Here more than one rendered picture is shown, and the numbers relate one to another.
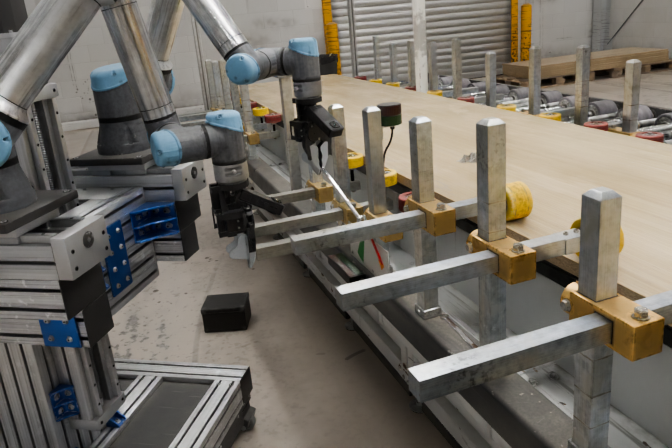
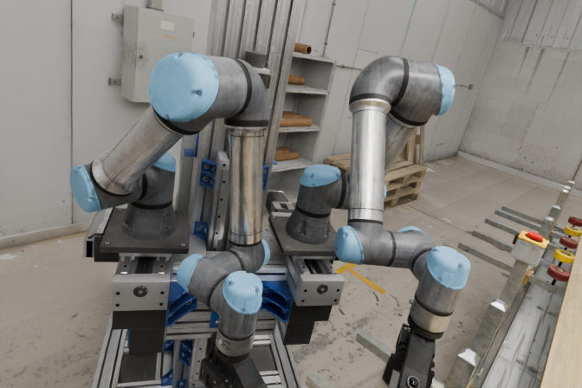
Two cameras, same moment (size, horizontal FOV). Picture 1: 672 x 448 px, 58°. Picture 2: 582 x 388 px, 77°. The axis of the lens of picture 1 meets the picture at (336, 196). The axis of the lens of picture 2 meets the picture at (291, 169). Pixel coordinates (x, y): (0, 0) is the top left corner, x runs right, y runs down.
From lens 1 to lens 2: 109 cm
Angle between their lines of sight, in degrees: 54
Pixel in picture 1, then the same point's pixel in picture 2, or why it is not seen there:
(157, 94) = (236, 223)
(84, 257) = (130, 300)
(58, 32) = (136, 141)
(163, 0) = not seen: hidden behind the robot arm
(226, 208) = (216, 361)
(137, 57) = (232, 184)
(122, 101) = (308, 199)
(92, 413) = (192, 374)
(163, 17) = not seen: hidden behind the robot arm
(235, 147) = (228, 323)
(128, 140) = (300, 229)
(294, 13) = not seen: outside the picture
